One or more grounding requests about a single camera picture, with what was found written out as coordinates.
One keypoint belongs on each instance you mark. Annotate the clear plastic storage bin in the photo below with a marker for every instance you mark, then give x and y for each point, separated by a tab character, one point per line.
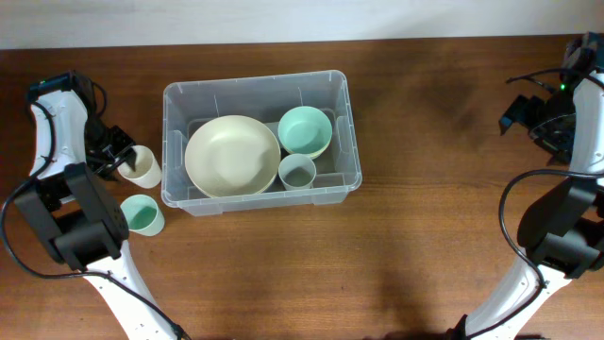
188	105

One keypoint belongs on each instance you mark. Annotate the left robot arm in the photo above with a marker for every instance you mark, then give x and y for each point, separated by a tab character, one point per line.
64	200

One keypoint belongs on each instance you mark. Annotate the green plastic cup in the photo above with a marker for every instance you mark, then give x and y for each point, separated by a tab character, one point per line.
143	215

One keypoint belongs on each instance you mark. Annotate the cream bowl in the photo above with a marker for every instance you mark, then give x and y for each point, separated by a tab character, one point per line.
232	156

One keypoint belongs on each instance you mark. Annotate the cream plastic cup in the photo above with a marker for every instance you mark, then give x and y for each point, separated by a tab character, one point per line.
148	173

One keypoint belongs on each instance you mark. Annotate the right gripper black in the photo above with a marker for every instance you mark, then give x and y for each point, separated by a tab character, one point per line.
521	111

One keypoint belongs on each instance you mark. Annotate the grey plastic cup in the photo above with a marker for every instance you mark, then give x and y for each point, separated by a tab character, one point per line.
297	172

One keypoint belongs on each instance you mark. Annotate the light green small bowl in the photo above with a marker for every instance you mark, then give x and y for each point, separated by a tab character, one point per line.
305	130

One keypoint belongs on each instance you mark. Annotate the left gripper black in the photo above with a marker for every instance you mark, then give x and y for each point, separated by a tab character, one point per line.
109	165

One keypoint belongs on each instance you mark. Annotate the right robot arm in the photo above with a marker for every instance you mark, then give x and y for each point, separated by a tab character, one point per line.
555	244

